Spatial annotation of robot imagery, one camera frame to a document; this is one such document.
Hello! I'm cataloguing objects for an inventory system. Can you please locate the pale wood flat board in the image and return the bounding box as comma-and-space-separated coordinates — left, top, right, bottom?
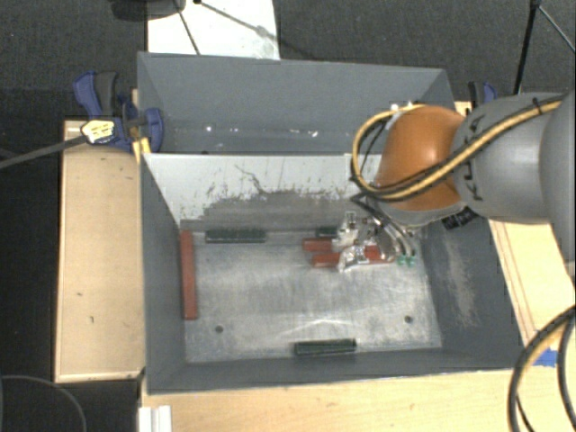
53, 119, 148, 384

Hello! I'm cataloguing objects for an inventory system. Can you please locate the black cylinder on white bracket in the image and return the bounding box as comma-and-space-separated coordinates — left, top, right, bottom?
441, 209, 479, 231

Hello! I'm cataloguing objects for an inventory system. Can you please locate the red-brown flat block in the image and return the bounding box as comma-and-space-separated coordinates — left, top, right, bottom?
310, 246, 395, 270
301, 237, 344, 255
179, 229, 200, 321

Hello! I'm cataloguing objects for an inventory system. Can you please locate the grey metal bin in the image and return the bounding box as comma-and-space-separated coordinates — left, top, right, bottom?
136, 50, 526, 395

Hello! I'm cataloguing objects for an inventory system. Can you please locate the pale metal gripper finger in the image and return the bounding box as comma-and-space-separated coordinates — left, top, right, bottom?
336, 244, 375, 274
331, 211, 369, 249

